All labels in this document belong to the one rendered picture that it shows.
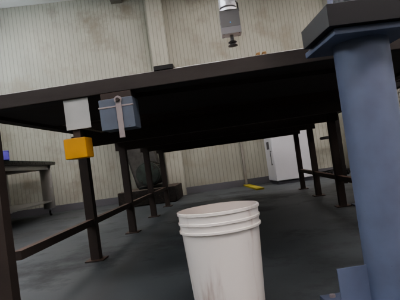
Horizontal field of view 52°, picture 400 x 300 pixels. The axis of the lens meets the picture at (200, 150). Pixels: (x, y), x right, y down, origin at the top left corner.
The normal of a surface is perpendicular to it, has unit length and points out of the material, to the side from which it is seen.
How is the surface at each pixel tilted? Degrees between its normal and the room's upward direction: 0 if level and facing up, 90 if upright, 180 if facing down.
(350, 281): 90
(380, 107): 90
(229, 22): 90
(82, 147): 90
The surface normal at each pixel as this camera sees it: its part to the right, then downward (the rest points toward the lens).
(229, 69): -0.07, -0.02
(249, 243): 0.61, -0.05
